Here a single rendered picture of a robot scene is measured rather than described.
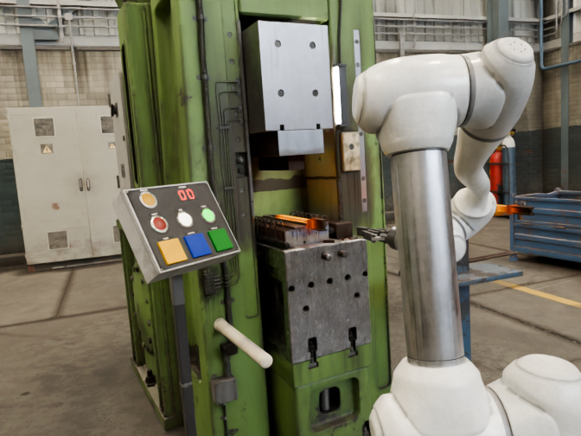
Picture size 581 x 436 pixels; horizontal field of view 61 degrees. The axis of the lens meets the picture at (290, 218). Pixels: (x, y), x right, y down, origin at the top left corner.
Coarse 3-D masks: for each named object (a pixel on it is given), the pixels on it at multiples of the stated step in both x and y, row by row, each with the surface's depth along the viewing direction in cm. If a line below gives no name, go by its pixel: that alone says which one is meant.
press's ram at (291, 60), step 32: (256, 32) 183; (288, 32) 187; (320, 32) 193; (256, 64) 186; (288, 64) 188; (320, 64) 194; (256, 96) 190; (288, 96) 189; (320, 96) 196; (256, 128) 193; (288, 128) 190; (320, 128) 197
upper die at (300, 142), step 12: (276, 132) 189; (288, 132) 190; (300, 132) 193; (312, 132) 195; (252, 144) 210; (264, 144) 200; (276, 144) 191; (288, 144) 191; (300, 144) 193; (312, 144) 196; (252, 156) 212; (264, 156) 202; (276, 156) 192
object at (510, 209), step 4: (496, 204) 202; (516, 204) 193; (500, 208) 197; (504, 208) 195; (508, 208) 191; (512, 208) 192; (516, 208) 190; (520, 208) 188; (524, 208) 185; (528, 208) 183; (532, 208) 183; (508, 212) 191; (512, 212) 191; (516, 212) 190; (520, 212) 188; (524, 212) 186; (528, 212) 184; (532, 212) 184
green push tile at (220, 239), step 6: (222, 228) 167; (210, 234) 162; (216, 234) 164; (222, 234) 165; (216, 240) 162; (222, 240) 164; (228, 240) 166; (216, 246) 161; (222, 246) 163; (228, 246) 165; (216, 252) 161
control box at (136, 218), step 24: (144, 192) 153; (168, 192) 159; (120, 216) 150; (144, 216) 148; (168, 216) 154; (192, 216) 161; (216, 216) 169; (144, 240) 145; (144, 264) 146; (192, 264) 152
